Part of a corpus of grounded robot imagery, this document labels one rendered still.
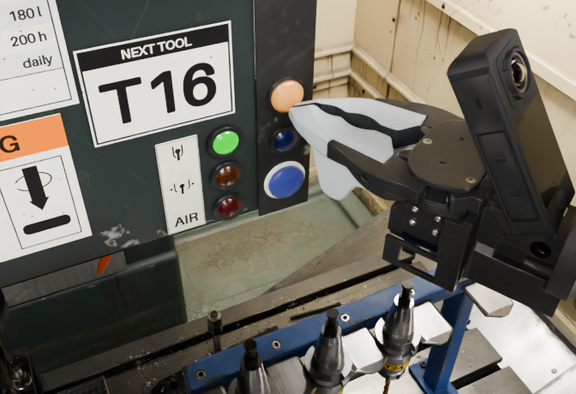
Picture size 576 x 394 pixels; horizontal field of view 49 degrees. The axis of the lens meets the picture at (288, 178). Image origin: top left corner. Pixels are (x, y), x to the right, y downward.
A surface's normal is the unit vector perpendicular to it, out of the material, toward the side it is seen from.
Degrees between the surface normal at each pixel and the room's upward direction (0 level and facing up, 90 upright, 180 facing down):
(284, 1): 90
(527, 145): 58
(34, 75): 90
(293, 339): 0
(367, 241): 24
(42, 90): 90
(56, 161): 90
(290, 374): 0
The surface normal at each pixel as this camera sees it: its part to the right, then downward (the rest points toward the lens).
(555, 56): -0.90, 0.27
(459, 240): -0.57, 0.52
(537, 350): -0.35, -0.59
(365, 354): 0.01, -0.76
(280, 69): 0.43, 0.58
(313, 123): -0.63, -0.46
